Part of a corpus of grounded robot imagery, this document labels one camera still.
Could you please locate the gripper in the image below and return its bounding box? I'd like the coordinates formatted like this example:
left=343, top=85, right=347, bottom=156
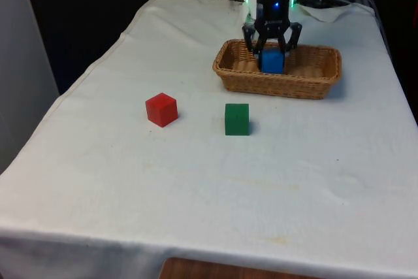
left=242, top=0, right=302, bottom=61

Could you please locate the blue wooden cube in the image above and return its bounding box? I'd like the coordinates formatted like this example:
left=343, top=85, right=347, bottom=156
left=259, top=48, right=285, bottom=75

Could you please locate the brown wicker basket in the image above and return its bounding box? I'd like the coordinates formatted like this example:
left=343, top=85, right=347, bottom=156
left=212, top=39, right=344, bottom=101

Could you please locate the green wooden cube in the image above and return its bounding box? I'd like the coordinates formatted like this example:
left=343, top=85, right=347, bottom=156
left=224, top=103, right=250, bottom=137

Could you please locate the red wooden cube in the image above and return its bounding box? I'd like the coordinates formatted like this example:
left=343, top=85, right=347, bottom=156
left=144, top=92, right=179, bottom=128

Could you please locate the pale grey cabinet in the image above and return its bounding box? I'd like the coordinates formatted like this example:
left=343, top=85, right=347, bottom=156
left=0, top=0, right=60, bottom=175

